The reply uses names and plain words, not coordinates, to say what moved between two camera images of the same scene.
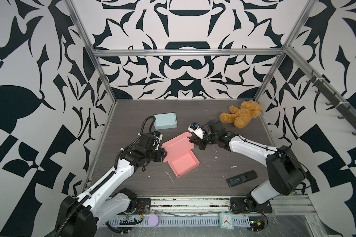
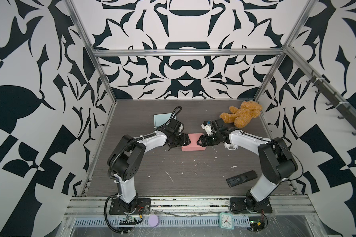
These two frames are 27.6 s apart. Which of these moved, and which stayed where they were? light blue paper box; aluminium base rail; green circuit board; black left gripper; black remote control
Moved: black left gripper
Stayed: light blue paper box; aluminium base rail; black remote control; green circuit board
